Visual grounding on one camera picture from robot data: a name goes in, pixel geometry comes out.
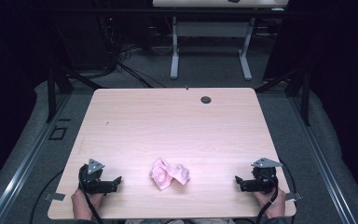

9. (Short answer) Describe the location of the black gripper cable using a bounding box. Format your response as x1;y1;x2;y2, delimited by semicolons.
255;173;280;224
78;174;105;224

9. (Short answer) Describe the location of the dark equipment rack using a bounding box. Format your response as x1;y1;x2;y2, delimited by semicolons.
96;11;119;71

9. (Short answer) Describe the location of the person's left hand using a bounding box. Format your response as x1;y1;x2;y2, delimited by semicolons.
71;188;105;221

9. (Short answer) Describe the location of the person's right hand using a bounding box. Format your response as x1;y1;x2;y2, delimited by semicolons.
253;187;287;220

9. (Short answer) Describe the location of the aluminium floor rail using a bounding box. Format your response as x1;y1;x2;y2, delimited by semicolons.
287;94;358;224
0;91;73;224

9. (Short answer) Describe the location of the grey metal table bracket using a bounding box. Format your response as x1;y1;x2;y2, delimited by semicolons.
284;191;304;202
42;192;66;202

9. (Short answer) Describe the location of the black cable on floor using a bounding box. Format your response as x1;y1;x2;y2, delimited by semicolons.
28;169;65;224
280;160;298;224

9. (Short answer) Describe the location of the pink sock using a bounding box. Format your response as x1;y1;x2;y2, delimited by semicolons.
149;158;191;191

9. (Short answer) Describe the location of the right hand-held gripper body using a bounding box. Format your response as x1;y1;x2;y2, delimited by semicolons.
243;157;283;194

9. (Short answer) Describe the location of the bundle of floor cables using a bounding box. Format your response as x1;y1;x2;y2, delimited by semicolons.
114;42;168;90

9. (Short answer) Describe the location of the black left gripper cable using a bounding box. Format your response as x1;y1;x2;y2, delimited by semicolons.
78;174;105;224

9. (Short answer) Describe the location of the desk with grey legs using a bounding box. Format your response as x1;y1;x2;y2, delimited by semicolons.
151;0;291;81

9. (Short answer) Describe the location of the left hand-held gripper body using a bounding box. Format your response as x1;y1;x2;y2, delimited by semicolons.
77;158;116;196

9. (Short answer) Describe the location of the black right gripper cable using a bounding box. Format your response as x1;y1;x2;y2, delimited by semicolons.
255;173;280;224

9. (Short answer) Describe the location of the black metal stand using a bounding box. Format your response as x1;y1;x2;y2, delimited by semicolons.
44;61;107;124
255;65;312;127

